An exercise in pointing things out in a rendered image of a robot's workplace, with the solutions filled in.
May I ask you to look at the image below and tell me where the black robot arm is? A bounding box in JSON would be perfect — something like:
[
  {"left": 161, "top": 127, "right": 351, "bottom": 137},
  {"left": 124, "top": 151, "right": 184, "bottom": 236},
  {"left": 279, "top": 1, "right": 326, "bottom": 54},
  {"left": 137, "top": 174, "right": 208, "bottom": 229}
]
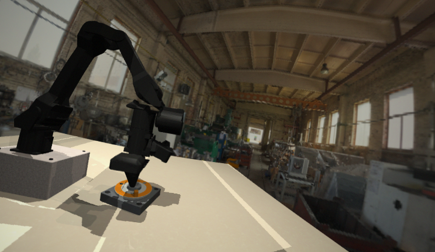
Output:
[{"left": 10, "top": 21, "right": 185, "bottom": 163}]

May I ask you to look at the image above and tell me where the orange round plate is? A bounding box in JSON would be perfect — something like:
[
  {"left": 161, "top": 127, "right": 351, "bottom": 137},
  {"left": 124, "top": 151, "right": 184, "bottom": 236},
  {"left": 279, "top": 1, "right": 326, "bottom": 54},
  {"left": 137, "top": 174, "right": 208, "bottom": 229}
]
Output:
[{"left": 114, "top": 179, "right": 152, "bottom": 200}]

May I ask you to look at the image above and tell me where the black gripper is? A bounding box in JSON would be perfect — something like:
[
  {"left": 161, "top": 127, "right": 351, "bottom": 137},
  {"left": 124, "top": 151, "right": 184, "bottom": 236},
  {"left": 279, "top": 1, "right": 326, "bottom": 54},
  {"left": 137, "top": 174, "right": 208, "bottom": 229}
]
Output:
[{"left": 109, "top": 127, "right": 153, "bottom": 188}]

